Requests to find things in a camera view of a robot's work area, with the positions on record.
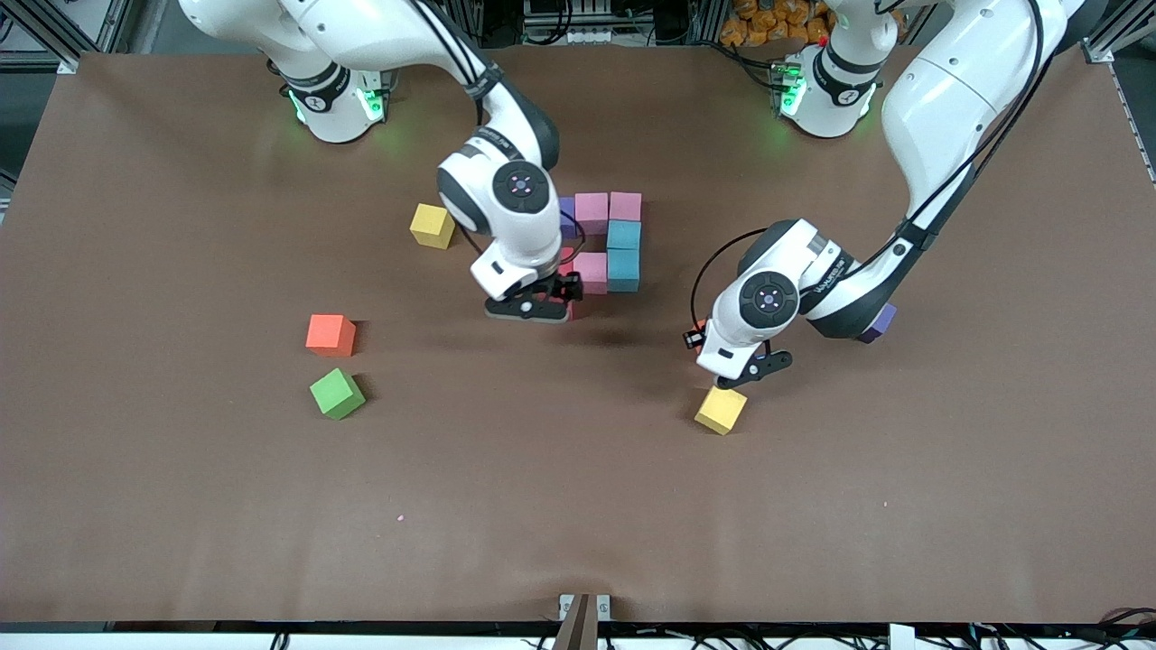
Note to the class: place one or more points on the orange foam cube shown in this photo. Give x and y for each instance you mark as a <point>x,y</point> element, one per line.
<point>330,334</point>
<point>701,323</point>

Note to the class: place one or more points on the red foam cube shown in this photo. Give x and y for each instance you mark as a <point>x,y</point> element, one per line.
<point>566,264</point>
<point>568,312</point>

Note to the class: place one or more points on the pink foam cube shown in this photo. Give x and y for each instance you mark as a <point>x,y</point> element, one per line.
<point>625,206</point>
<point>593,273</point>
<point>591,212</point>

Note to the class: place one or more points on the blue foam cube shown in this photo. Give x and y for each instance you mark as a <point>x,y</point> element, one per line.
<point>623,271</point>
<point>623,236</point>

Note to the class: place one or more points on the purple foam cube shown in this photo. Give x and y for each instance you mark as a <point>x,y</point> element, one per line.
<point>567,217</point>
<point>887,321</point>

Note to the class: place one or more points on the green foam cube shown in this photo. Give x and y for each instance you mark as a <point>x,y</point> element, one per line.
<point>337,394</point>

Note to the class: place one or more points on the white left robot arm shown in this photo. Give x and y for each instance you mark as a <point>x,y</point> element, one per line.
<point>957,99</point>

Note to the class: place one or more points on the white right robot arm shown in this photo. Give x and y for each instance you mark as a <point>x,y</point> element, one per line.
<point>406,36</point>

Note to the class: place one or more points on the yellow foam cube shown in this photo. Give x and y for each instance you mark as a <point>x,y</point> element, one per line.
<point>721,408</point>
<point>429,226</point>

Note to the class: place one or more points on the white socket strip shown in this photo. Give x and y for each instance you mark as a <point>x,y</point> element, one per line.
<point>578,36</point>

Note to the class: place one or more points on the bag of orange snacks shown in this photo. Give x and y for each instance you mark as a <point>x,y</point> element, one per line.
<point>768,23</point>

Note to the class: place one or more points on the small white adapter box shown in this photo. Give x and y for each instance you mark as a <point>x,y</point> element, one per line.
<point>901,636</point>

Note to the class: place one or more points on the metal bracket with post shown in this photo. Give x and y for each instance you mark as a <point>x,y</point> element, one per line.
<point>584,623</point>

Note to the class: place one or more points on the aluminium frame strut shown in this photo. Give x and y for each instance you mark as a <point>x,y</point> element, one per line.
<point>68,63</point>
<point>1106,45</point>

